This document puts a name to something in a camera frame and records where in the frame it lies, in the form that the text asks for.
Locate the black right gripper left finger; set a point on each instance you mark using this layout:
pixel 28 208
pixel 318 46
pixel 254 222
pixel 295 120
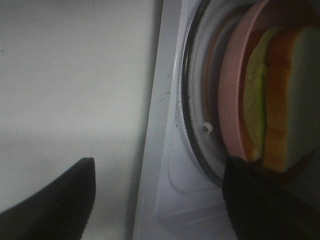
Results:
pixel 59 211

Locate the toast sandwich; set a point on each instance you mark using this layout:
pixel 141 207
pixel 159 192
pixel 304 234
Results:
pixel 281 96

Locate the pink plate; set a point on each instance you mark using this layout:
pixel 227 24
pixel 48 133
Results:
pixel 260 16

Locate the white microwave oven body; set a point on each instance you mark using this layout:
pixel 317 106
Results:
pixel 176 200

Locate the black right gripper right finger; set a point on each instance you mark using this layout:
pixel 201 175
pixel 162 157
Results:
pixel 259 209

